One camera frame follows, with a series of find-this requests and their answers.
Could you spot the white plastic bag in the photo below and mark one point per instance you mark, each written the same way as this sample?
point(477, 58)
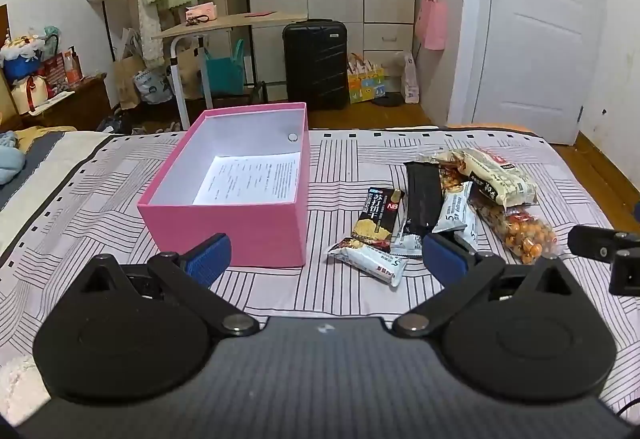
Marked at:
point(411, 79)

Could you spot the long black snack packet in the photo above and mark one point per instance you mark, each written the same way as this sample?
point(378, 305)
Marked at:
point(424, 199)

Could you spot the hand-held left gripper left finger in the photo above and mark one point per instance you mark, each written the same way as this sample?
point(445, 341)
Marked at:
point(207, 260)

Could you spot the red paper sheet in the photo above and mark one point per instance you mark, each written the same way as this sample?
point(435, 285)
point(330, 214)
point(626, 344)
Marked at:
point(260, 14)

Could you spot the pink cardboard box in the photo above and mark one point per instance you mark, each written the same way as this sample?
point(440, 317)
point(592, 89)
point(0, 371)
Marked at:
point(225, 229)

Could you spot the black and yellow cracker packet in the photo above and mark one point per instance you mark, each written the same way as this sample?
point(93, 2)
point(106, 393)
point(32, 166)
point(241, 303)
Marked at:
point(372, 219)

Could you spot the pump bottle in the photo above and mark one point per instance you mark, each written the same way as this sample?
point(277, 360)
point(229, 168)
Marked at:
point(73, 66)

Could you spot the white bag with red ribbon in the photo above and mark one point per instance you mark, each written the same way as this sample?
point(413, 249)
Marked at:
point(30, 94)

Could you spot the teal bag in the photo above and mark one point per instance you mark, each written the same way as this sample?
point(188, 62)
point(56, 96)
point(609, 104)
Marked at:
point(225, 71)

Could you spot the clear bag of coated peanuts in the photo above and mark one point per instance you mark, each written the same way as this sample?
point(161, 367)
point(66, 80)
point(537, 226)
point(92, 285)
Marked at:
point(447, 176)
point(525, 231)

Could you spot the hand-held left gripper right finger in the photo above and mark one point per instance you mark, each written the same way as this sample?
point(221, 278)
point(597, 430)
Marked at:
point(446, 260)

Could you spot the colourful gift bag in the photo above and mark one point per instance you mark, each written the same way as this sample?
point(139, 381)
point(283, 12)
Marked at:
point(367, 86)

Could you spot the striped bedsheet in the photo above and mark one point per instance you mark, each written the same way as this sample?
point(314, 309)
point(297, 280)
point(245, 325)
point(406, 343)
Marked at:
point(325, 299)

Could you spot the brown paper bag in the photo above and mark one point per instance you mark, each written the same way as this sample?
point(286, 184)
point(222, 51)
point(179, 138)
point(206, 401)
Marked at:
point(127, 79)

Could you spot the printed paper sheet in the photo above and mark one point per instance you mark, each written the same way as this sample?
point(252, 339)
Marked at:
point(250, 179)

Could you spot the red box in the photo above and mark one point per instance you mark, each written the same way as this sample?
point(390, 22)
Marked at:
point(55, 71)

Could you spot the beige snack packet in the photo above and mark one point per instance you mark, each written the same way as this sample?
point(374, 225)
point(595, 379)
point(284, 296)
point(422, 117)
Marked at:
point(495, 179)

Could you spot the dark wooden nightstand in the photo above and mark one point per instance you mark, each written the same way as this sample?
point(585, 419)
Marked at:
point(75, 106)

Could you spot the white and blue printed bag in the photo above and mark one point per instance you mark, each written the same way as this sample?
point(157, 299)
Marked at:
point(152, 86)

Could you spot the pink gift bag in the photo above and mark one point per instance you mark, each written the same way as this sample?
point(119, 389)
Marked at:
point(431, 21)

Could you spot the pink tissue pack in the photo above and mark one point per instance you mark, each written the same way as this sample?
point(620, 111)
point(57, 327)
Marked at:
point(201, 12)

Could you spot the wooden folding table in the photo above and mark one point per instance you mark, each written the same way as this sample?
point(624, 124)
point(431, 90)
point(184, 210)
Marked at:
point(225, 23)

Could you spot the black suitcase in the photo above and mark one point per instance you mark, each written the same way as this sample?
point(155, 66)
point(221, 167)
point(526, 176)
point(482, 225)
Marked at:
point(315, 64)

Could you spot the light blue cloth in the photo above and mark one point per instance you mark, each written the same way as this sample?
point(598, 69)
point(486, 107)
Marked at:
point(10, 161)

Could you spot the white door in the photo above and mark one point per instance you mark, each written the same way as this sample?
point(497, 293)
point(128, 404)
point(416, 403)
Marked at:
point(540, 44)

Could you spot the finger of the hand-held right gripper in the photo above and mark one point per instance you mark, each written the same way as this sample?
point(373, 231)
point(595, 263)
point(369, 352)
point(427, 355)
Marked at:
point(627, 275)
point(590, 241)

